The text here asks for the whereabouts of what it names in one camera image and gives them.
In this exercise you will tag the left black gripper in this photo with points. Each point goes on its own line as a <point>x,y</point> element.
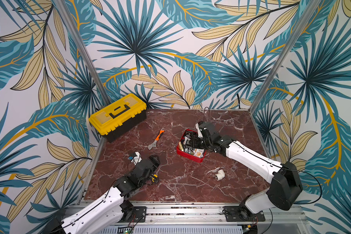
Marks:
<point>156,162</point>

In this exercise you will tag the red storage box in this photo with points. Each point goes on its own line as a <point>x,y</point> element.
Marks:
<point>188,147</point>

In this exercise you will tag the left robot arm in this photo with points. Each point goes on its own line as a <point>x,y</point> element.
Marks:
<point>114,205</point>

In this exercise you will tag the white pipe elbow fitting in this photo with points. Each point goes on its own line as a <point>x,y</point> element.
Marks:
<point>220,175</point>

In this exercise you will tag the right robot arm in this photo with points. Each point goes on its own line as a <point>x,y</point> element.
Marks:
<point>285,185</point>

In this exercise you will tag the yellow black utility knife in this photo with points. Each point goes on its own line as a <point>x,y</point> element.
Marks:
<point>154,178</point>

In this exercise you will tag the yellow black toolbox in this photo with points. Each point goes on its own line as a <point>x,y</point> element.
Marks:
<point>116,119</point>

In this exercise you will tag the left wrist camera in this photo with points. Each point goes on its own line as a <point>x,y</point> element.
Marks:
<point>135,158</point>

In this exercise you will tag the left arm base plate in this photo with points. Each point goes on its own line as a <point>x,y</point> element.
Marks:
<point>136,214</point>

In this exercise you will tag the aluminium front rail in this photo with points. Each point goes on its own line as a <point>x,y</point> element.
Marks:
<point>209,215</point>

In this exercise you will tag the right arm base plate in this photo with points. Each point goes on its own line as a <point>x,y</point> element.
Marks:
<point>240,214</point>

